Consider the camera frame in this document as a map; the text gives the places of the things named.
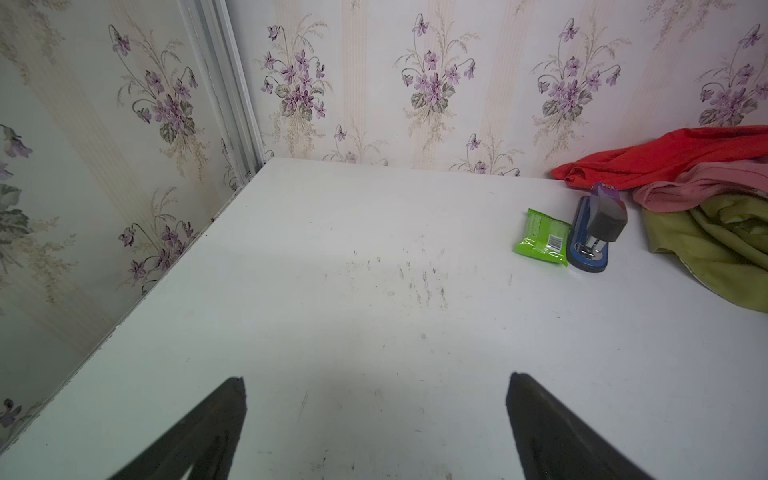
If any green snack packet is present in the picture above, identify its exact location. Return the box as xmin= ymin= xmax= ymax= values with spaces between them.
xmin=513 ymin=209 xmax=571 ymax=266

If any pink cloth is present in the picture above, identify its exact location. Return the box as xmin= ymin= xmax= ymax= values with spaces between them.
xmin=632 ymin=158 xmax=767 ymax=213

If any red cloth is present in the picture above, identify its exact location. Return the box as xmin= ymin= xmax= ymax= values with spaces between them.
xmin=551 ymin=125 xmax=767 ymax=191

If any blue stapler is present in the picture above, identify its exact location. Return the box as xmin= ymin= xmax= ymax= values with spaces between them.
xmin=566 ymin=182 xmax=628 ymax=273

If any aluminium frame profile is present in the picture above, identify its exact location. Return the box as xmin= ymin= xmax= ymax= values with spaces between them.
xmin=178 ymin=0 xmax=265 ymax=185

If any green printed cloth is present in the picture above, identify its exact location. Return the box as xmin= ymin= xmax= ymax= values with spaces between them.
xmin=642 ymin=194 xmax=767 ymax=313

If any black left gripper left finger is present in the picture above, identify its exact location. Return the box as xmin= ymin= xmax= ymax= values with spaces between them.
xmin=112 ymin=377 xmax=247 ymax=479

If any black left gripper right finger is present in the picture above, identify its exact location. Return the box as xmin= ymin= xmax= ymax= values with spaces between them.
xmin=506 ymin=372 xmax=650 ymax=479

